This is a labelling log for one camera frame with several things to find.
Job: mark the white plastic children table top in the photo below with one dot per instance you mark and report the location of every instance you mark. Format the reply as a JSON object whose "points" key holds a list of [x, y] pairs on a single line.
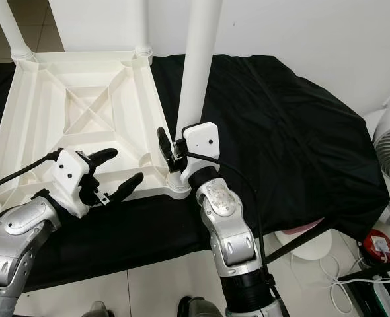
{"points": [[43, 119]]}

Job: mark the black tablecloth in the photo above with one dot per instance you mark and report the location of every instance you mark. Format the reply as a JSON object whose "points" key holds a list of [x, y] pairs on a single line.
{"points": [[307, 132]]}

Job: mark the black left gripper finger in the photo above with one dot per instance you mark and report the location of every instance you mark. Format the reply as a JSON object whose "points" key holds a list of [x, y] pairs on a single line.
{"points": [[102, 157], [127, 187]]}

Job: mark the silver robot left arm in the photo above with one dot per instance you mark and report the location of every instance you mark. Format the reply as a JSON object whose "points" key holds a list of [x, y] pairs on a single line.
{"points": [[16, 244]]}

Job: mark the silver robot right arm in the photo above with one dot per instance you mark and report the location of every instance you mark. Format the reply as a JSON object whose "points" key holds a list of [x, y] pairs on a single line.
{"points": [[231, 228]]}

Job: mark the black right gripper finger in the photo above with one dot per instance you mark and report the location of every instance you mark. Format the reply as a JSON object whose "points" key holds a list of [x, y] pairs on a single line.
{"points": [[164, 147]]}

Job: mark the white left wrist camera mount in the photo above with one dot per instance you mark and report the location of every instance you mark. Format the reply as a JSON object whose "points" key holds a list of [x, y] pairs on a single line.
{"points": [[71, 173]]}

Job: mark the black robot right foot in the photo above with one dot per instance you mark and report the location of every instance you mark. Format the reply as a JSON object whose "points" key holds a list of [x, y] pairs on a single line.
{"points": [[201, 308]]}

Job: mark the pink flat board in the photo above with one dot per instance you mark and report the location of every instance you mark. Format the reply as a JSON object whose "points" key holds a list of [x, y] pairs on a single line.
{"points": [[301, 228]]}

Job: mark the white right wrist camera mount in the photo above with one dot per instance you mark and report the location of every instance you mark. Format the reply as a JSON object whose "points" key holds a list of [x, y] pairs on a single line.
{"points": [[203, 140]]}

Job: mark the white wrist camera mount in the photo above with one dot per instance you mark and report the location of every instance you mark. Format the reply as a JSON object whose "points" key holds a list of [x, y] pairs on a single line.
{"points": [[71, 173], [203, 140]]}

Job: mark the white round stand base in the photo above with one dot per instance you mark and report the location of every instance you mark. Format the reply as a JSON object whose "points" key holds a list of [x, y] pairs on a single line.
{"points": [[314, 249]]}

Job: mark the black plastic box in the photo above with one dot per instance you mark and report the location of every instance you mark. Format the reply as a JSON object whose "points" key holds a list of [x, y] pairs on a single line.
{"points": [[380, 297]]}

